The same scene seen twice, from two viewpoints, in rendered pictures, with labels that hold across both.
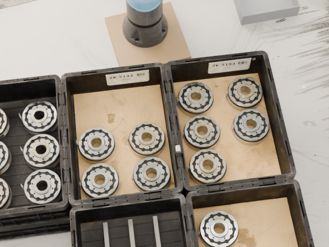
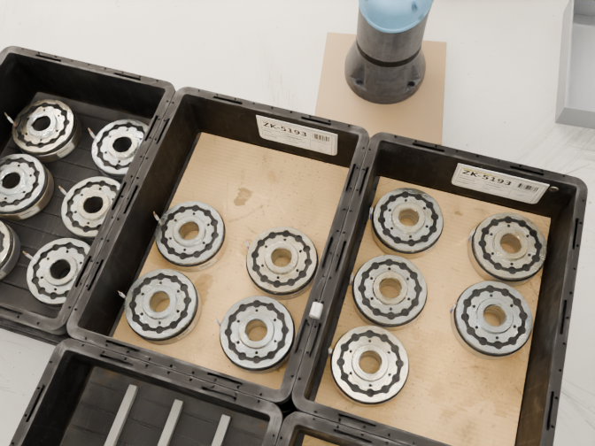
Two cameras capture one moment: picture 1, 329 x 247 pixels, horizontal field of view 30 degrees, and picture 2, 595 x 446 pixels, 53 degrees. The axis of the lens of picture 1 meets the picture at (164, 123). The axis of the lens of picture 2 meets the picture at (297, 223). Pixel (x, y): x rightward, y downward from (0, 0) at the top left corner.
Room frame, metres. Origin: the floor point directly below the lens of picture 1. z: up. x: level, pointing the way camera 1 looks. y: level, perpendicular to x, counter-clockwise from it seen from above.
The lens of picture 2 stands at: (0.48, -0.13, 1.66)
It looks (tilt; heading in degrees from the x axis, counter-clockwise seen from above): 66 degrees down; 30
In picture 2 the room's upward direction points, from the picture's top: 7 degrees counter-clockwise
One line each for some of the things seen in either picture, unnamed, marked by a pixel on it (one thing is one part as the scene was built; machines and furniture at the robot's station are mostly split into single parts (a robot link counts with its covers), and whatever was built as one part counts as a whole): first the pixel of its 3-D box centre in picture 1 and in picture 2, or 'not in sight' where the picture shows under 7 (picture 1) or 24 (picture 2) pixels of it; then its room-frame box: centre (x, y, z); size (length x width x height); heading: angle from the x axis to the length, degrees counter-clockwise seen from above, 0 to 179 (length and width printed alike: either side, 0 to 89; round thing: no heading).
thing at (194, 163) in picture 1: (207, 165); (369, 363); (0.64, -0.12, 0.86); 0.10 x 0.10 x 0.01
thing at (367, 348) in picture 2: (207, 165); (369, 362); (0.64, -0.12, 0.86); 0.05 x 0.05 x 0.01
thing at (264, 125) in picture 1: (251, 124); (493, 317); (0.77, -0.25, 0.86); 0.10 x 0.10 x 0.01
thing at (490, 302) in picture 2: (251, 124); (494, 316); (0.77, -0.25, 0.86); 0.05 x 0.05 x 0.01
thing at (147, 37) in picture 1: (145, 19); (386, 54); (1.20, 0.06, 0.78); 0.15 x 0.15 x 0.10
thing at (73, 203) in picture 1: (119, 131); (227, 228); (0.72, 0.12, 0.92); 0.40 x 0.30 x 0.02; 7
